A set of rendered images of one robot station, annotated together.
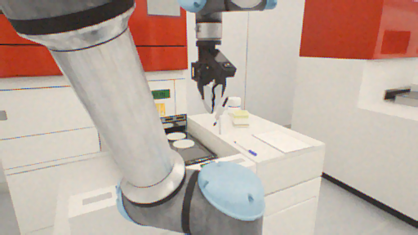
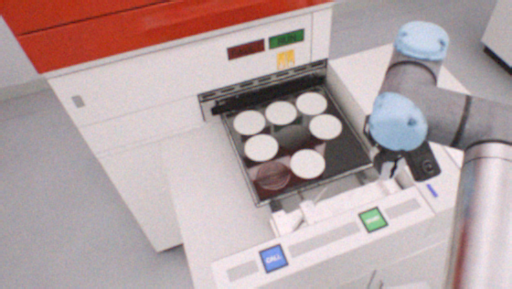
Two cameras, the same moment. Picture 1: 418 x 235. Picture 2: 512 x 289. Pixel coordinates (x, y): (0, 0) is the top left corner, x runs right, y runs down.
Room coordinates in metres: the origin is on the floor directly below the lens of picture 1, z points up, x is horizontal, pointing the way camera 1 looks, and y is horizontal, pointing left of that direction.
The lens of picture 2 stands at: (0.21, 0.14, 1.87)
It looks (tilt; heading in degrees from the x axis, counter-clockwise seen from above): 50 degrees down; 8
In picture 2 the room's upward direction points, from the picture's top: 2 degrees counter-clockwise
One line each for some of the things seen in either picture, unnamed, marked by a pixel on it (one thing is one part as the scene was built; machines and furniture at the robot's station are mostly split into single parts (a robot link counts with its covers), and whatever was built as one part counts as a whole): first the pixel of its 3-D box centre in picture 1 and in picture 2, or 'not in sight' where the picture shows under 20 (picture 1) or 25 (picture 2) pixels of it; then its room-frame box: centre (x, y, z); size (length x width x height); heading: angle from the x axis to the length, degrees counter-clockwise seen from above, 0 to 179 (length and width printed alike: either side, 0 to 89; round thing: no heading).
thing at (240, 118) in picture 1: (240, 118); not in sight; (1.11, -0.15, 1.00); 0.07 x 0.07 x 0.07; 5
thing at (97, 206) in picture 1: (175, 197); (325, 251); (0.64, 0.11, 0.89); 0.55 x 0.09 x 0.14; 118
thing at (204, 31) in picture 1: (207, 33); not in sight; (0.71, 0.01, 1.38); 0.08 x 0.08 x 0.05
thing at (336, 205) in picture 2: not in sight; (336, 211); (0.77, 0.08, 0.87); 0.36 x 0.08 x 0.03; 118
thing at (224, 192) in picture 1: (227, 205); not in sight; (0.38, -0.03, 1.06); 0.13 x 0.12 x 0.14; 74
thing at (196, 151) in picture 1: (161, 148); (293, 137); (0.99, 0.22, 0.90); 0.34 x 0.34 x 0.01; 28
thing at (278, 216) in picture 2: not in sight; (282, 226); (0.69, 0.22, 0.89); 0.08 x 0.03 x 0.03; 28
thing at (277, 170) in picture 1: (244, 140); (418, 123); (1.09, -0.17, 0.89); 0.62 x 0.35 x 0.14; 28
